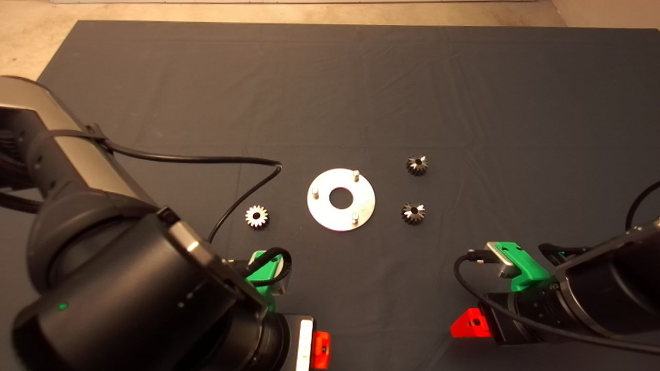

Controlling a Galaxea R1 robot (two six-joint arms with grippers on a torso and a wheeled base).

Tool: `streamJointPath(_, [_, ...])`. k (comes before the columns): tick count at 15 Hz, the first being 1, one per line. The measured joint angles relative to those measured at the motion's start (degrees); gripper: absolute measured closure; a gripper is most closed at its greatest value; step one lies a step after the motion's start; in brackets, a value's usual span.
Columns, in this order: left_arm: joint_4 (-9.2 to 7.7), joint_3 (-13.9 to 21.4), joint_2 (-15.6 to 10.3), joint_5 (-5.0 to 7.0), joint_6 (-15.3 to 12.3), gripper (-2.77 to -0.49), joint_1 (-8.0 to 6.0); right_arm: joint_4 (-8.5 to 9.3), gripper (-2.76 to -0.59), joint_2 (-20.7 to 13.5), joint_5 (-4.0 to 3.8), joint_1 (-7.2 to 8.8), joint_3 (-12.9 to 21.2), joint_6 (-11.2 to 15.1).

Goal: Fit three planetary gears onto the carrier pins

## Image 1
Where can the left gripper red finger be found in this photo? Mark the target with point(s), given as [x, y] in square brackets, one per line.
[320, 350]

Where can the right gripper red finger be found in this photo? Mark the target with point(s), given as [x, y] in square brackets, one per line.
[470, 324]

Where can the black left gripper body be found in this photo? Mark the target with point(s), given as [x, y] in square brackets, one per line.
[304, 340]

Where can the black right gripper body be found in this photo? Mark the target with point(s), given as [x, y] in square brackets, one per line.
[502, 327]

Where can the small steel planetary gear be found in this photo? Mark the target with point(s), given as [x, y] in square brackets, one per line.
[412, 168]
[252, 212]
[409, 216]

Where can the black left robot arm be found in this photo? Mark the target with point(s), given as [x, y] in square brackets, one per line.
[129, 288]

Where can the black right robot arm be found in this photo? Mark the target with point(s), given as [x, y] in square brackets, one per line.
[608, 288]

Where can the round metal carrier plate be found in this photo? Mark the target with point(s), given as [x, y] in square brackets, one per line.
[322, 211]

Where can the dark grey table cloth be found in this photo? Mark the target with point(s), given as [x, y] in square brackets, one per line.
[412, 93]

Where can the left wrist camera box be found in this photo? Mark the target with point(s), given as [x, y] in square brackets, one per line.
[285, 281]

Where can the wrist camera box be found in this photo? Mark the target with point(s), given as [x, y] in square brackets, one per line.
[502, 260]
[285, 281]

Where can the green right camera mount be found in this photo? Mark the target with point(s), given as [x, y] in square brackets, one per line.
[528, 270]

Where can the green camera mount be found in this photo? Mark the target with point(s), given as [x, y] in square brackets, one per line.
[528, 270]
[260, 270]

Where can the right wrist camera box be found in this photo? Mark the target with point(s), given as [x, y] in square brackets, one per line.
[502, 260]

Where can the green left camera mount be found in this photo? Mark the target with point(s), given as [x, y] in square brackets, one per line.
[260, 270]

